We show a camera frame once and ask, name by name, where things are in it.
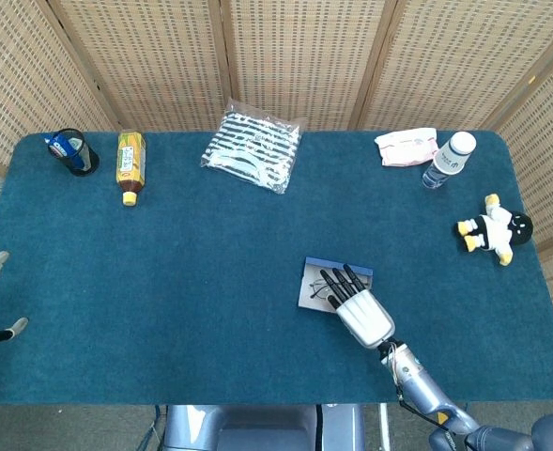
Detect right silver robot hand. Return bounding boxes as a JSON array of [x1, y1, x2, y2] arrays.
[[319, 263, 396, 350]]

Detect blue glasses case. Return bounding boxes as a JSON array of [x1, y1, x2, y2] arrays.
[[297, 256, 375, 312]]

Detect eyeglasses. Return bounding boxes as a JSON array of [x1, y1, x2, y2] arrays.
[[308, 277, 341, 302]]

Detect grey metal table leg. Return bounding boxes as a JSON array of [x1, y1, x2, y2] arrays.
[[377, 403, 392, 451]]

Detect blue Oreo cookie pack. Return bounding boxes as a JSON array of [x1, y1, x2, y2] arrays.
[[43, 132, 83, 159]]

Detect black mesh pen holder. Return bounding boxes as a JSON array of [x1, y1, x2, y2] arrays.
[[49, 127, 100, 178]]

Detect blue-grey robot torso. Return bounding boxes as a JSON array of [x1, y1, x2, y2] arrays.
[[162, 403, 366, 451]]

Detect clear plastic water bottle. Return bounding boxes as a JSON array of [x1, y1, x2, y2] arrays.
[[422, 158, 456, 190]]

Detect black and white plush doll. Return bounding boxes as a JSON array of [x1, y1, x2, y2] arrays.
[[454, 193, 535, 267]]

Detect tea bottle with yellow cap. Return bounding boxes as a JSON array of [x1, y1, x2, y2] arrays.
[[115, 131, 147, 207]]

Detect pink tissue pack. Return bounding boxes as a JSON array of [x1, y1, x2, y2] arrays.
[[374, 126, 440, 168]]

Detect blue table carpet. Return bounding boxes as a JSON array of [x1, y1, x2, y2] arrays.
[[0, 130, 553, 406]]

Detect white paper cup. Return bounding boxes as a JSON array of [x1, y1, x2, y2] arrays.
[[433, 131, 477, 176]]

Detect striped clothing in plastic bag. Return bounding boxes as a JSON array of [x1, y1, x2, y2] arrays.
[[199, 97, 308, 196]]

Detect wicker folding screen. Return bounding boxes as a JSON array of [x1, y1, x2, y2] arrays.
[[0, 0, 553, 344]]

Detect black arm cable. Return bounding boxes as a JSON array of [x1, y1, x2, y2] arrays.
[[394, 375, 449, 429]]

